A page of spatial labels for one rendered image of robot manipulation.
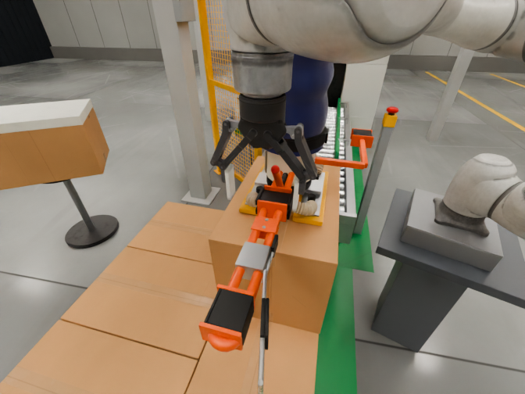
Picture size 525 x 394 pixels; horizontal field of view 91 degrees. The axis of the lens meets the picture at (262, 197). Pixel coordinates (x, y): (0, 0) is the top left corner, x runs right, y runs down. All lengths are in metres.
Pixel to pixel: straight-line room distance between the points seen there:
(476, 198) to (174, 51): 1.94
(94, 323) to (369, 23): 1.25
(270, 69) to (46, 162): 1.86
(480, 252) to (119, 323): 1.37
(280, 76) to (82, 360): 1.12
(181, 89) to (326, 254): 1.75
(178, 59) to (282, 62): 1.80
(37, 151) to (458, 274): 2.24
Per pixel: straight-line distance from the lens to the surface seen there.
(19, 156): 2.13
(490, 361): 2.05
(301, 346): 1.08
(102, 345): 1.22
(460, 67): 4.30
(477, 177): 1.17
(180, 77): 2.19
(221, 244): 0.83
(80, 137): 1.99
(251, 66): 0.39
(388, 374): 1.75
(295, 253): 0.79
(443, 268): 1.20
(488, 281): 1.25
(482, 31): 0.69
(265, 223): 0.65
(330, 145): 2.43
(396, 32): 0.22
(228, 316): 0.49
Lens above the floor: 1.52
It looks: 36 degrees down
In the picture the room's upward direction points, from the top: straight up
